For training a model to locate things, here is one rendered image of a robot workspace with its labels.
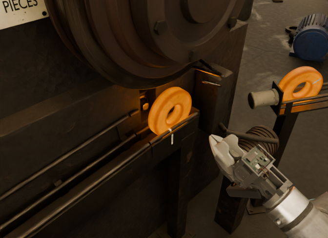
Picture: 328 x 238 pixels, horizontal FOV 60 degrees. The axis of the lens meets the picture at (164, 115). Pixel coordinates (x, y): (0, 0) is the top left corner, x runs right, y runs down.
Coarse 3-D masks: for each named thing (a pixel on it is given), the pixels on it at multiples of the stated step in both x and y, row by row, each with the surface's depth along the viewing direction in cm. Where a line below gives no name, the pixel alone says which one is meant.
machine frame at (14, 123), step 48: (0, 48) 54; (48, 48) 61; (240, 48) 106; (0, 96) 58; (48, 96) 66; (96, 96) 69; (192, 96) 99; (0, 144) 57; (48, 144) 66; (96, 144) 77; (0, 192) 63; (144, 192) 108; (192, 192) 142
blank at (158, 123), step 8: (168, 88) 80; (176, 88) 81; (160, 96) 78; (168, 96) 78; (176, 96) 79; (184, 96) 82; (160, 104) 77; (168, 104) 78; (176, 104) 81; (184, 104) 84; (152, 112) 78; (160, 112) 77; (176, 112) 87; (184, 112) 86; (152, 120) 79; (160, 120) 79; (168, 120) 86; (176, 120) 86; (152, 128) 81; (160, 128) 81; (168, 128) 84
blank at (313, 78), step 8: (296, 72) 94; (304, 72) 94; (312, 72) 94; (288, 80) 95; (296, 80) 95; (304, 80) 96; (312, 80) 97; (320, 80) 97; (288, 88) 97; (304, 88) 102; (312, 88) 99; (320, 88) 100; (288, 96) 99; (296, 96) 101; (304, 96) 101
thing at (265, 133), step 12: (252, 132) 108; (264, 132) 107; (240, 144) 103; (252, 144) 102; (264, 144) 104; (276, 144) 108; (228, 180) 114; (228, 204) 121; (240, 204) 116; (216, 216) 133; (228, 216) 125; (240, 216) 127; (228, 228) 130
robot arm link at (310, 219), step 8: (312, 208) 60; (304, 216) 59; (312, 216) 59; (320, 216) 60; (288, 224) 60; (296, 224) 59; (304, 224) 59; (312, 224) 58; (320, 224) 58; (288, 232) 61; (296, 232) 59; (304, 232) 59; (312, 232) 58; (320, 232) 58
